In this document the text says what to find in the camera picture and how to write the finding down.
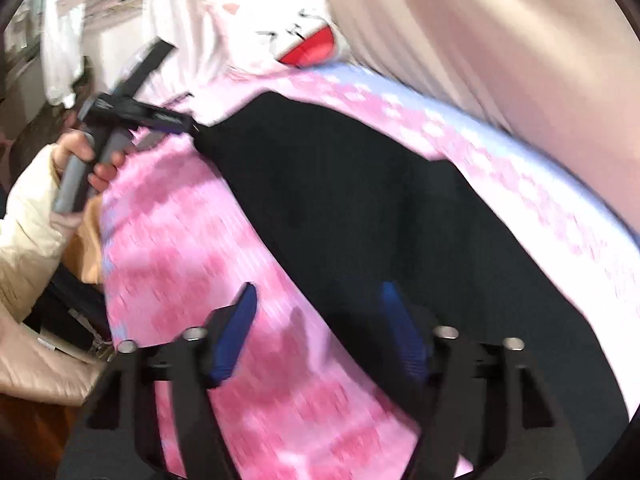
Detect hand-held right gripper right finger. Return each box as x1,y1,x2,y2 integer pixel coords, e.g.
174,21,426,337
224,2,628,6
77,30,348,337
381,281,583,480

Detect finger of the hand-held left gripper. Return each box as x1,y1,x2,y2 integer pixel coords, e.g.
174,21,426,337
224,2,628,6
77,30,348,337
131,101,200,137

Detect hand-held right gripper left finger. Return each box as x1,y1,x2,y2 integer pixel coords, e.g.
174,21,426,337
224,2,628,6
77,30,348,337
65,282,258,480

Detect black pants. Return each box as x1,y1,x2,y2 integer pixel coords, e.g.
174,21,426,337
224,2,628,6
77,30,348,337
192,90,632,478

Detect person's left forearm cream sleeve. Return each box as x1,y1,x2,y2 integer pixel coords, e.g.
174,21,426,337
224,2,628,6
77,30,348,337
0,144,85,322

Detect person's left hand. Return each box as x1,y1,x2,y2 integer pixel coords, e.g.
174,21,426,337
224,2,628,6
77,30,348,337
51,130,127,194

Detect pale pink curtain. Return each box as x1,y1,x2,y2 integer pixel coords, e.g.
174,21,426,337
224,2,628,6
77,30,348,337
144,0,223,111

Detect white hanging cloth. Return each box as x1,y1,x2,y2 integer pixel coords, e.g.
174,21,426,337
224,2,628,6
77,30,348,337
39,0,157,107

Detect pink floral bedsheet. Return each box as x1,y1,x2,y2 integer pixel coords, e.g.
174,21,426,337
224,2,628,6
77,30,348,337
99,62,640,480

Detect white cat face pillow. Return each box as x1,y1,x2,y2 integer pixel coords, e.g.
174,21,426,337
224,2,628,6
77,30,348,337
202,0,352,92

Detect tan cloth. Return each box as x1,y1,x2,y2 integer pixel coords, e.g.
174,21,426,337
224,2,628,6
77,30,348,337
62,199,107,287

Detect beige padded cushion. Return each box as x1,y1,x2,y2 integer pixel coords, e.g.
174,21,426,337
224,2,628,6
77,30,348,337
0,319,110,407

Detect beige curtain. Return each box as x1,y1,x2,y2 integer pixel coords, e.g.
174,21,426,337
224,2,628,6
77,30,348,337
260,0,640,241

